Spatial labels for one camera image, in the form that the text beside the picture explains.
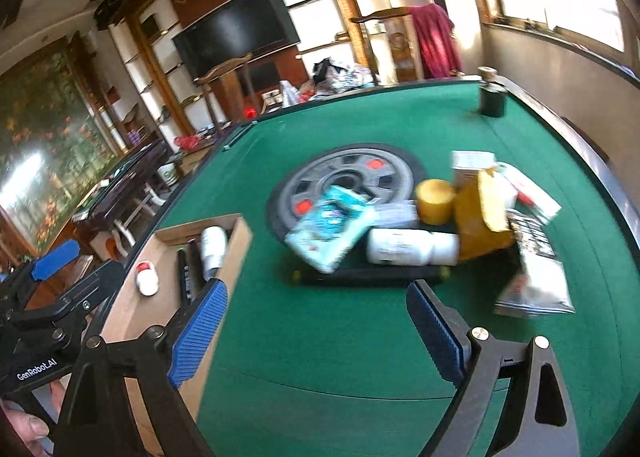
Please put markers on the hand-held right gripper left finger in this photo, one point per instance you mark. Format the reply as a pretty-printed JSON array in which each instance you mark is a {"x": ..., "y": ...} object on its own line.
[{"x": 197, "y": 332}]

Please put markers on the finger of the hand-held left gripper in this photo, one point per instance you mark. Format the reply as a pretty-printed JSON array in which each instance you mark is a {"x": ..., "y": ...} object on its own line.
[
  {"x": 97, "y": 284},
  {"x": 55, "y": 259}
]

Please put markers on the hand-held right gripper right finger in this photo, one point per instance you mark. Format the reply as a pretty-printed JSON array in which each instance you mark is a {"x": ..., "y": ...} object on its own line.
[{"x": 435, "y": 332}]

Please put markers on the cardboard box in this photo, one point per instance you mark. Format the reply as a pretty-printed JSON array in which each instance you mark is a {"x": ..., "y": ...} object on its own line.
[{"x": 160, "y": 257}]

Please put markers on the yellow round container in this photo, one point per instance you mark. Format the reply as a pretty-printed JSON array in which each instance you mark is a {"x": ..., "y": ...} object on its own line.
[{"x": 435, "y": 202}]

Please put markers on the white carton box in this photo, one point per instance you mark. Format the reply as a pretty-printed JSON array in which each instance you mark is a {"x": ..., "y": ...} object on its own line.
[{"x": 472, "y": 164}]

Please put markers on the person's left hand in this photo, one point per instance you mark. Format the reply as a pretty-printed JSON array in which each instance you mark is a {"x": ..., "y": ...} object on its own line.
[{"x": 22, "y": 429}]

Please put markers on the small white red-capped bottle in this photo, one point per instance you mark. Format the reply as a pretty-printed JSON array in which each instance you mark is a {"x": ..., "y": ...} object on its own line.
[{"x": 147, "y": 282}]

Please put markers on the black marker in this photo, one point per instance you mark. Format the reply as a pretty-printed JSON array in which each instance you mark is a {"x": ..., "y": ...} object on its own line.
[
  {"x": 195, "y": 262},
  {"x": 184, "y": 277}
]

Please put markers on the white pill bottle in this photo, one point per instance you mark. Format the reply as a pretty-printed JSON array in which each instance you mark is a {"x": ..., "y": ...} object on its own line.
[{"x": 212, "y": 249}]

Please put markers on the black tray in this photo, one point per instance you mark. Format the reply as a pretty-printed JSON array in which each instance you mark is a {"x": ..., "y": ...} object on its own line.
[{"x": 370, "y": 278}]

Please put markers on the large white plastic bottle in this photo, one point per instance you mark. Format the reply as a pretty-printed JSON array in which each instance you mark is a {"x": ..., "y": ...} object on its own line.
[{"x": 400, "y": 247}]

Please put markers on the dark wooden table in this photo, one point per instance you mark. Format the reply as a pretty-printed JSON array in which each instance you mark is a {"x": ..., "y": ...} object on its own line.
[{"x": 130, "y": 177}]

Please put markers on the yellow paper bag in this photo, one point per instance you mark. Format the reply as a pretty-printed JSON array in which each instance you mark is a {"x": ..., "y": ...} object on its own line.
[{"x": 475, "y": 227}]

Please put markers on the silver white packet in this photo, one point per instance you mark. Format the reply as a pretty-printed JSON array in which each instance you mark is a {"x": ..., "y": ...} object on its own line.
[{"x": 540, "y": 287}]

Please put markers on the silver blister pack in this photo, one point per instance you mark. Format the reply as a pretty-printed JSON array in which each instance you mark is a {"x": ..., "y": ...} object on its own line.
[{"x": 397, "y": 214}]

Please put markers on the black patterned packet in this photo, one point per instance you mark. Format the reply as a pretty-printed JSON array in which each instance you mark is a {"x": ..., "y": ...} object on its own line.
[{"x": 530, "y": 234}]

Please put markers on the teal printed packet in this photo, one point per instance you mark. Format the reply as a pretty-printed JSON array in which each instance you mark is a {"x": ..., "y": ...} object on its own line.
[{"x": 330, "y": 227}]

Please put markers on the white and red box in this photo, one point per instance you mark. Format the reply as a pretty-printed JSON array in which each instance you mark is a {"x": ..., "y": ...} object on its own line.
[{"x": 530, "y": 197}]

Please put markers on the red plastic bag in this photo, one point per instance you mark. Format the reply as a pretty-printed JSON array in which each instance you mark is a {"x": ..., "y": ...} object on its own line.
[{"x": 187, "y": 142}]

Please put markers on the grey round dice panel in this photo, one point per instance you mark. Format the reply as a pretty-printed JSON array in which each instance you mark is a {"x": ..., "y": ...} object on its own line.
[{"x": 320, "y": 172}]

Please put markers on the dark jar with wooden lid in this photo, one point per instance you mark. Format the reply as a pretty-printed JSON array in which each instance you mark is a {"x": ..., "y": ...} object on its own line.
[{"x": 492, "y": 102}]

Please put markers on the plain wooden chair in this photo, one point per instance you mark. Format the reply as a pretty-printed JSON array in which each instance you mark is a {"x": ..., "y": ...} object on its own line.
[{"x": 230, "y": 82}]

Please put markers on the clear plastic bag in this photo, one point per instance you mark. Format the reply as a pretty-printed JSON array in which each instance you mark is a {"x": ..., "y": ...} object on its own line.
[{"x": 287, "y": 93}]

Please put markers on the floral plastic bag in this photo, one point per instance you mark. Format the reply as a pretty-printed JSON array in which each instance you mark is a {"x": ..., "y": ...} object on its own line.
[{"x": 350, "y": 74}]

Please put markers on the carved wooden chair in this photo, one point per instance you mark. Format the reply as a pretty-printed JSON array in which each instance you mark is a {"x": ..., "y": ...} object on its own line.
[{"x": 395, "y": 47}]

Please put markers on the black television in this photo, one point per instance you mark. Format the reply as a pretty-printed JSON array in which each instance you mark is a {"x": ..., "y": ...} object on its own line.
[{"x": 235, "y": 29}]

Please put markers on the dark red cloth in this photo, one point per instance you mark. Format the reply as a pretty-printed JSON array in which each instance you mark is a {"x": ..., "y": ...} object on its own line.
[{"x": 437, "y": 42}]

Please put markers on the floral wall painting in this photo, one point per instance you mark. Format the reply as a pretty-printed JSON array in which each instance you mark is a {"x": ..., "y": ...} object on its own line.
[{"x": 40, "y": 147}]

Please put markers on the wooden wall shelving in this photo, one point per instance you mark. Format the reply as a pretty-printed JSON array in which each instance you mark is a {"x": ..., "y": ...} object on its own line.
[{"x": 320, "y": 17}]

